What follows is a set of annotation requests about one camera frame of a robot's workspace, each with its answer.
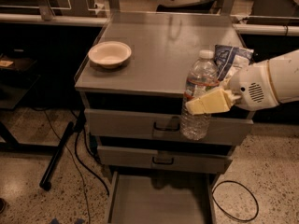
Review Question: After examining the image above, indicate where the black cable loop on floor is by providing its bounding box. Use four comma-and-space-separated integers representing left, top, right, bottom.
211, 179, 260, 222

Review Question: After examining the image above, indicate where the grey drawer cabinet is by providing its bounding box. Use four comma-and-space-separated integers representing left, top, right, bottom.
76, 13, 259, 219

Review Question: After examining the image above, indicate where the top grey drawer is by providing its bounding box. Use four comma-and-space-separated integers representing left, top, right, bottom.
84, 108, 253, 146

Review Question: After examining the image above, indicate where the middle grey drawer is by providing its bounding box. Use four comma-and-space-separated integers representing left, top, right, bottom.
98, 146, 232, 174

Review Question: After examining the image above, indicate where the dark side table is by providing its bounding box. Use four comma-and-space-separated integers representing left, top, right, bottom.
0, 50, 39, 110

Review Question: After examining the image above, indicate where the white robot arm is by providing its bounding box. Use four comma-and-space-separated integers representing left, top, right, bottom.
186, 50, 299, 115

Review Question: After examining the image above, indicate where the blue white chip bag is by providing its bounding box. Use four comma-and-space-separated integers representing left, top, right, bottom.
214, 45, 253, 81

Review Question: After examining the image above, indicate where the black stand leg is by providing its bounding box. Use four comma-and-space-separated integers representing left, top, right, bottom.
39, 122, 74, 191

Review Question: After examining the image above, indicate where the bottom open grey drawer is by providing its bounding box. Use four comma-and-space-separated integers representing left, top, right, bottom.
105, 170, 216, 224

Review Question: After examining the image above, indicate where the metal railing bar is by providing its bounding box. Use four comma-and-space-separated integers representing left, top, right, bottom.
0, 13, 108, 27

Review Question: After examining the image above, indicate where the clear plastic water bottle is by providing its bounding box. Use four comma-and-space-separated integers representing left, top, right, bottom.
180, 49, 219, 140

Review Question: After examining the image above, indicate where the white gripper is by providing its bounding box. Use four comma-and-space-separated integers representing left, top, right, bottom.
185, 61, 278, 115

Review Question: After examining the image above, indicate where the white bowl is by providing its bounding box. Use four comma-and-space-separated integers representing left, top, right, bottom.
88, 41, 132, 69

